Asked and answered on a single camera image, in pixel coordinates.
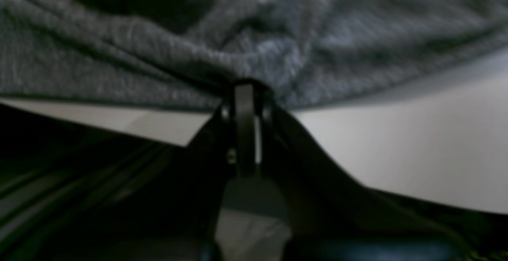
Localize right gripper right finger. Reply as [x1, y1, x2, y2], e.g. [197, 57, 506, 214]
[254, 84, 507, 261]

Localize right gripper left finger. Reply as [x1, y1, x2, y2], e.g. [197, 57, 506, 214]
[1, 83, 254, 261]

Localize grey long-sleeve t-shirt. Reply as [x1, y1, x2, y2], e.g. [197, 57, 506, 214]
[0, 0, 507, 110]

